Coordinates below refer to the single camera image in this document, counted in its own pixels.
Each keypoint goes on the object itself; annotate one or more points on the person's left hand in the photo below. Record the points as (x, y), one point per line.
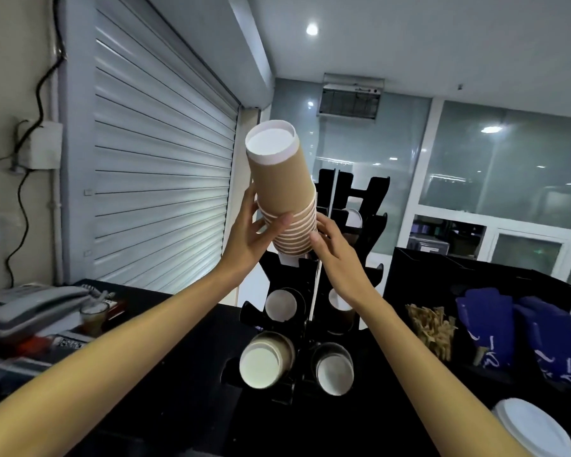
(240, 242)

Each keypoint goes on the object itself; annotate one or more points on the person's right hand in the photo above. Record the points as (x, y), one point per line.
(345, 268)

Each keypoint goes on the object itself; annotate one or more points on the person's left thumb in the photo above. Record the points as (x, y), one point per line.
(276, 226)

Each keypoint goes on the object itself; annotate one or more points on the person's right thumb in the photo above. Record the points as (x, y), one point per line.
(319, 245)

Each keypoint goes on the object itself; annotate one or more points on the stack of brown paper cups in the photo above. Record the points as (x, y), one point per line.
(280, 180)

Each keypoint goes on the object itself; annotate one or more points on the person's right forearm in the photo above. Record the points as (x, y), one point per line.
(423, 371)

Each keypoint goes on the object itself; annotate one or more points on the person's left forearm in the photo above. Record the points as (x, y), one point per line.
(104, 361)

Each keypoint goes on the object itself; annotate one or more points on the small paper cup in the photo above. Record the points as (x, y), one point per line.
(280, 305)

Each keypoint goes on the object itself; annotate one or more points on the black cup dispenser rack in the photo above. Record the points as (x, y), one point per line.
(309, 328)

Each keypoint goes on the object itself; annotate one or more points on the black organiser box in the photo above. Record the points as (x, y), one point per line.
(423, 280)

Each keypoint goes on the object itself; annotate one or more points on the dark paper cup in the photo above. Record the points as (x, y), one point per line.
(334, 373)

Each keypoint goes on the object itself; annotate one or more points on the large brown paper cup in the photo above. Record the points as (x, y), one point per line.
(261, 364)

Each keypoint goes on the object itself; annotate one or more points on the white roller shutter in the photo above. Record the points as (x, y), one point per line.
(157, 161)

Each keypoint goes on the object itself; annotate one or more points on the bunch of brown sachets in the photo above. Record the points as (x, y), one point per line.
(430, 328)

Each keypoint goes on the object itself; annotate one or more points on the blue paper packet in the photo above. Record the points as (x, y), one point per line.
(487, 323)
(549, 337)

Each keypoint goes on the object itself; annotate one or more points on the white framed glass partition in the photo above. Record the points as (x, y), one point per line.
(499, 185)

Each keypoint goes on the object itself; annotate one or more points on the round ceiling light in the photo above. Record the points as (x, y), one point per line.
(312, 29)

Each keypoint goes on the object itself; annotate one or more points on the glass of brown drink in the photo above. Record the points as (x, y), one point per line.
(94, 318)

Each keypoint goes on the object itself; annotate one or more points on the grey desk telephone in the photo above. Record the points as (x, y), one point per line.
(28, 309)

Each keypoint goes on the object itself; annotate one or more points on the stack of white cup lids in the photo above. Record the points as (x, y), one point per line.
(533, 430)

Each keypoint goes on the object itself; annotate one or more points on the wall air curtain unit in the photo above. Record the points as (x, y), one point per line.
(349, 99)

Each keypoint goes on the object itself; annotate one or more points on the white wall junction box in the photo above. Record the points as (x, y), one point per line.
(40, 145)

